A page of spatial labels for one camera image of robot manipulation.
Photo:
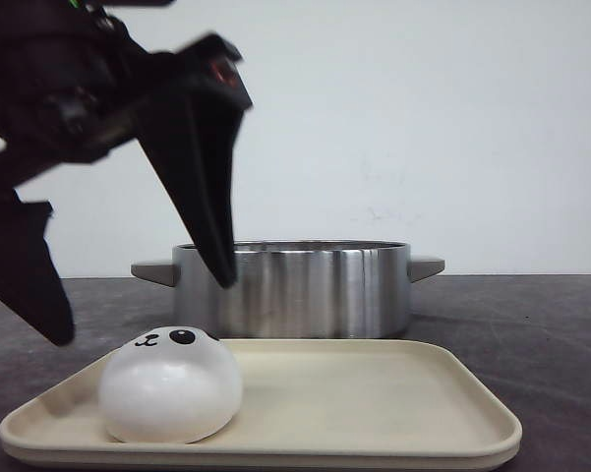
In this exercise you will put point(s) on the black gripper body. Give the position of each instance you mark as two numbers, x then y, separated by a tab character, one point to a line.
74	85

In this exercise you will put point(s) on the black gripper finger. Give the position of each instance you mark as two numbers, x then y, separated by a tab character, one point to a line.
201	187
29	282

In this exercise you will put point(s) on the panda bun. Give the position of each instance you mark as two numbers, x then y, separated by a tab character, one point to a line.
172	384

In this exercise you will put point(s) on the stainless steel steamer pot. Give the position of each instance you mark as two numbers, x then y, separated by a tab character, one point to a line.
297	289

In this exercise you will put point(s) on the beige rectangular plastic tray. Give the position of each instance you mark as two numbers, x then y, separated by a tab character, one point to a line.
309	405

